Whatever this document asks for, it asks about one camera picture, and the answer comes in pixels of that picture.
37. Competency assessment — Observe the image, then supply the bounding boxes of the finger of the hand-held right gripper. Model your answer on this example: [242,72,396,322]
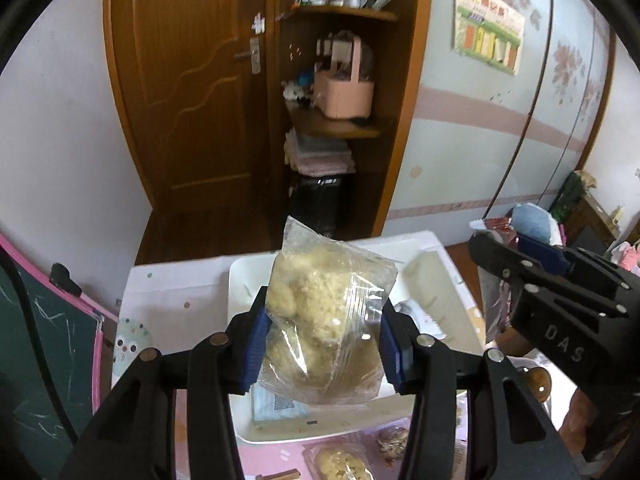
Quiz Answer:
[469,232,631,319]
[519,236,633,289]

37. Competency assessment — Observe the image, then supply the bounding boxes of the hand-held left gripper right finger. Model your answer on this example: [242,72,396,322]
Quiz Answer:
[379,301,576,480]

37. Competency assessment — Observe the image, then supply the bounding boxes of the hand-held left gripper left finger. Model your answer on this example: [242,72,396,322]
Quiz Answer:
[65,286,273,480]

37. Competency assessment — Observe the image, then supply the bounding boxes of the white plastic bin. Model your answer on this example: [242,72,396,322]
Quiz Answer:
[226,230,487,445]

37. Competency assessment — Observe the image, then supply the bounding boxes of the clear bag of puffed rice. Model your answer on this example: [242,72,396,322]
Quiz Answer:
[256,216,399,406]
[301,441,377,480]

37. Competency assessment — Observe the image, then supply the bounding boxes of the blue cushion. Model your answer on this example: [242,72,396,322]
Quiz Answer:
[509,202,564,247]

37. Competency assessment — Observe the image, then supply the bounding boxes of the dark wooden cabinet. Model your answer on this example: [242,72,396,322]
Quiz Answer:
[564,170,627,262]

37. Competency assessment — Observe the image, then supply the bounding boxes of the light blue packet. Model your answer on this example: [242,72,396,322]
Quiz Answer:
[251,382,312,422]

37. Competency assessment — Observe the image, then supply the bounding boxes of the pink cloth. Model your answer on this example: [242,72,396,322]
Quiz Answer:
[609,240,640,277]

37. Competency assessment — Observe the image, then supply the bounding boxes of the clear packet of nut snack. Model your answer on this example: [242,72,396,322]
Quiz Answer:
[375,425,412,461]

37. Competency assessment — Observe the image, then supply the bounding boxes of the pink printed table mat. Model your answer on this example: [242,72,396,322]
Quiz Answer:
[111,230,556,480]

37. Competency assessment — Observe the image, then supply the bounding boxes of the brown snack sticks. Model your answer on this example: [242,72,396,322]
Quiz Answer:
[244,467,302,480]

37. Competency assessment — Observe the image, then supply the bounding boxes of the pale floral wardrobe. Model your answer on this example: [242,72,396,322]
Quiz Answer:
[386,0,617,222]

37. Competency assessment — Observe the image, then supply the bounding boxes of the black storage box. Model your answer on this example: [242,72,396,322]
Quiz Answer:
[289,172,352,239]

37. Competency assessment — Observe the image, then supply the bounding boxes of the wooden corner shelf unit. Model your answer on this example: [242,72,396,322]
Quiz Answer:
[266,0,435,240]

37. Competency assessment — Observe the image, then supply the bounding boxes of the black clip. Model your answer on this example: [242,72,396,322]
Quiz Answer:
[49,262,84,297]

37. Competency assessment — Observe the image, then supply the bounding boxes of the stack of folded towels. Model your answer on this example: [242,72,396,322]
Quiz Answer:
[283,129,358,177]

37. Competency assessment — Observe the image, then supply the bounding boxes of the small blue and white toys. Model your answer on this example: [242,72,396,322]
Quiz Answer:
[281,71,317,107]

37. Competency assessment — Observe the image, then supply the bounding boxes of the brown wooden door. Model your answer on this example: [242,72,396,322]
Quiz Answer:
[102,0,282,267]

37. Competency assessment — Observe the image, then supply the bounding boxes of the green chalkboard with pink frame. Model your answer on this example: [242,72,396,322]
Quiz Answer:
[0,232,120,463]

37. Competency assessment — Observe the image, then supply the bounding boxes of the black cable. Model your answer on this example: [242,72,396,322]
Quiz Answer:
[0,249,82,443]

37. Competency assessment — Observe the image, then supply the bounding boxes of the pink basket with handle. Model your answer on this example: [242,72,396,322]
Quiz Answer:
[312,34,377,121]

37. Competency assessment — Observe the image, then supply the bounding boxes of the colourful wall poster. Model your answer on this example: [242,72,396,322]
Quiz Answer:
[451,0,527,77]

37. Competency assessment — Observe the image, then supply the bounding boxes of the metal door handle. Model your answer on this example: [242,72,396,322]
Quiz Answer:
[234,36,262,76]

